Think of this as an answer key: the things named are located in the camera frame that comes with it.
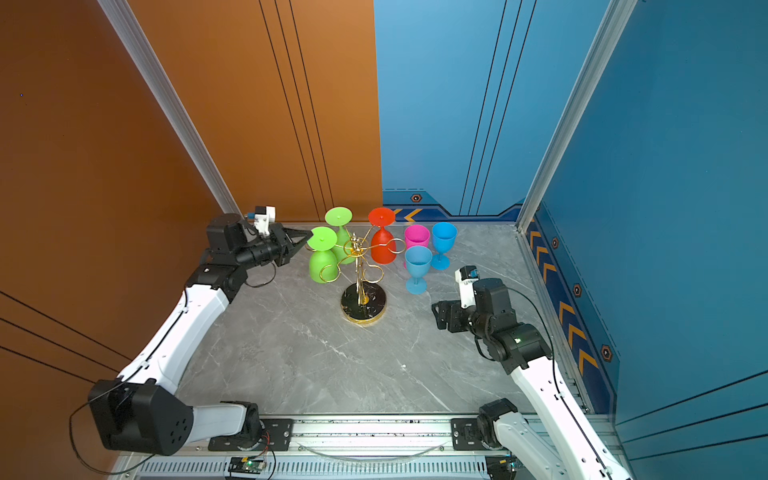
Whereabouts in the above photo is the left green circuit board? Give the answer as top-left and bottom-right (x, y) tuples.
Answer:
(227, 456), (267, 478)

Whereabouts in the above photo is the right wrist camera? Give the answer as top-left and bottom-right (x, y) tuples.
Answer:
(455, 265), (479, 309)

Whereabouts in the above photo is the blue wine glass front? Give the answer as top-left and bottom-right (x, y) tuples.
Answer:
(405, 246), (432, 295)

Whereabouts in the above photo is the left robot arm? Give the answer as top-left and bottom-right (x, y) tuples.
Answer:
(84, 207), (312, 457)

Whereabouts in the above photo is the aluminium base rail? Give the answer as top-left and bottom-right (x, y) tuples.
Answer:
(113, 412), (601, 480)

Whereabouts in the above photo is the green circuit board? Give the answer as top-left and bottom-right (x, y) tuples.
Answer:
(227, 456), (267, 478)
(485, 456), (524, 480)

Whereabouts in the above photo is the green wine glass back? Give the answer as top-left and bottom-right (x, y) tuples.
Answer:
(325, 206), (355, 265)

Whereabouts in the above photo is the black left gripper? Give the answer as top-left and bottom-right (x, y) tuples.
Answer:
(235, 225), (312, 274)

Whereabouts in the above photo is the red wine glass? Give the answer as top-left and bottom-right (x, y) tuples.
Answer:
(368, 207), (397, 265)

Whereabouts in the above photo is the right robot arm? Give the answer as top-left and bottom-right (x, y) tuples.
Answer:
(432, 266), (632, 479)

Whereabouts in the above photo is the pink wine glass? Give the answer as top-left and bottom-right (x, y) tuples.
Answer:
(404, 224), (431, 249)

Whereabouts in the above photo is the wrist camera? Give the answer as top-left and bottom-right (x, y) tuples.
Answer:
(455, 265), (479, 309)
(246, 206), (276, 238)

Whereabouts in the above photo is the green wine glass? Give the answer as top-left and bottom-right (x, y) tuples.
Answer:
(325, 206), (355, 265)
(307, 226), (339, 284)

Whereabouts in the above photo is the blue wine glass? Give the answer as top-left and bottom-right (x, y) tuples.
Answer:
(405, 246), (432, 295)
(431, 222), (458, 271)

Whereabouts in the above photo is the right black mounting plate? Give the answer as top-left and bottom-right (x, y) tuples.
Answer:
(449, 417), (510, 454)

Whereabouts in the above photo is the gold wine glass rack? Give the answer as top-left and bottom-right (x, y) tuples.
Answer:
(334, 233), (387, 326)

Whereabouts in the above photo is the right green circuit board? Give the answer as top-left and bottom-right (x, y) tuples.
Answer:
(485, 456), (524, 480)

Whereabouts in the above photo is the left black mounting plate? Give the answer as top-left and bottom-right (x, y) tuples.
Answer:
(208, 418), (294, 453)

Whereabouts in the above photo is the black mounting plate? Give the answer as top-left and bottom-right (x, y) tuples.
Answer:
(449, 417), (510, 454)
(208, 418), (294, 453)

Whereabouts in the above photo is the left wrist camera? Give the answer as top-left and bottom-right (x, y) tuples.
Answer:
(246, 206), (276, 238)

